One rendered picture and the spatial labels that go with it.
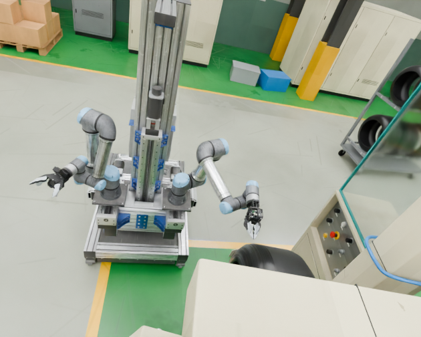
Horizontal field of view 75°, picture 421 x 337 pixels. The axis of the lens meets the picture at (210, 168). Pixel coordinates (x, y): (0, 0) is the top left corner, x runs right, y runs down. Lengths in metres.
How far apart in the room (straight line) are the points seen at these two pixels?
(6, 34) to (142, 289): 5.02
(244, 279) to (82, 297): 2.03
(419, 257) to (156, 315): 1.93
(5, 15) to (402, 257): 6.06
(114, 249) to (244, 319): 1.95
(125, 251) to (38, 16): 4.92
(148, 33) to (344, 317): 1.50
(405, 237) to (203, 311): 0.67
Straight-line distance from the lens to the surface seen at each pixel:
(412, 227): 1.01
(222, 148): 1.76
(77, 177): 1.96
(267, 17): 9.07
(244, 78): 6.49
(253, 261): 1.13
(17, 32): 6.16
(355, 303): 0.74
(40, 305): 2.58
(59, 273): 2.67
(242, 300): 0.61
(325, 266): 2.02
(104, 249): 2.47
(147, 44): 1.68
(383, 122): 4.74
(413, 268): 1.06
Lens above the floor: 2.31
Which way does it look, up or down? 39 degrees down
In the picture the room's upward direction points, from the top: 17 degrees clockwise
